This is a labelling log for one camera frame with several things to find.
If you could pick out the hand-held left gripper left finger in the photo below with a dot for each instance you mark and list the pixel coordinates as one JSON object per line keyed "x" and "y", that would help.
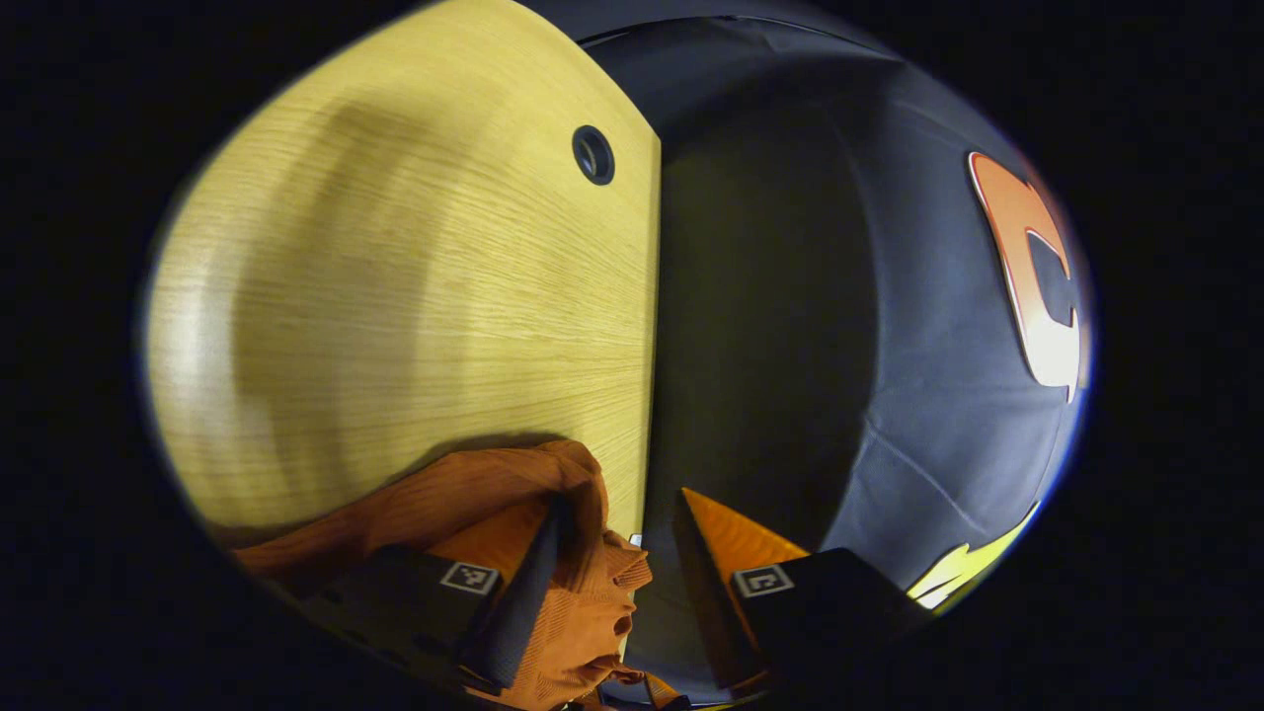
{"x": 518, "y": 602}

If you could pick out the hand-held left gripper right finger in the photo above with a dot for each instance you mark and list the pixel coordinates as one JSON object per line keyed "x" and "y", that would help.
{"x": 711, "y": 602}

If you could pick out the black backdrop cloth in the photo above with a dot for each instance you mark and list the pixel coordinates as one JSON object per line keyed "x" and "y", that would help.
{"x": 790, "y": 296}

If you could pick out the orange jacket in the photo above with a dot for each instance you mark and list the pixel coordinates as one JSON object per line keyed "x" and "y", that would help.
{"x": 583, "y": 632}

